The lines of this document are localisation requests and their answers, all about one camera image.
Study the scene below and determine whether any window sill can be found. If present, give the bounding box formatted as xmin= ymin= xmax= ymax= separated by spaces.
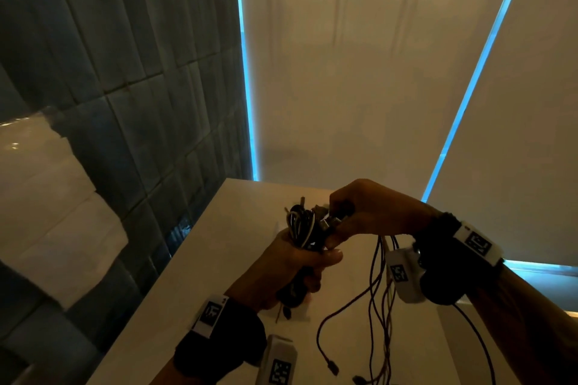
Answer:
xmin=503 ymin=259 xmax=578 ymax=313

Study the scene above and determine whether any tangle of cables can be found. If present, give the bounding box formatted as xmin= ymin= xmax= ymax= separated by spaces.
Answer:
xmin=315 ymin=235 xmax=399 ymax=385

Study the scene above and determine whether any person's right hand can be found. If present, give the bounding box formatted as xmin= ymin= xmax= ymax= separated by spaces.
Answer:
xmin=325 ymin=178 xmax=441 ymax=250

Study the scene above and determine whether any white pillow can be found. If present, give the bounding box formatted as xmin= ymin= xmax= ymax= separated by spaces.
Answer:
xmin=0 ymin=114 xmax=129 ymax=311

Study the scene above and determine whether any white plastic pouch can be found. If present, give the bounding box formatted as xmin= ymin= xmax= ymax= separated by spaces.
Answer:
xmin=270 ymin=220 xmax=315 ymax=323

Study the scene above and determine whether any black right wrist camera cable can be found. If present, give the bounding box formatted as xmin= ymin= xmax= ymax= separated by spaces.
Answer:
xmin=453 ymin=303 xmax=496 ymax=385

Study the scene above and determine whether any person's left hand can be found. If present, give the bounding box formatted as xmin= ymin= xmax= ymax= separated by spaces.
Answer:
xmin=225 ymin=226 xmax=344 ymax=311

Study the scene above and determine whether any white table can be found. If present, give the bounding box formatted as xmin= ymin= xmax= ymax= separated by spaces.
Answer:
xmin=88 ymin=177 xmax=511 ymax=385

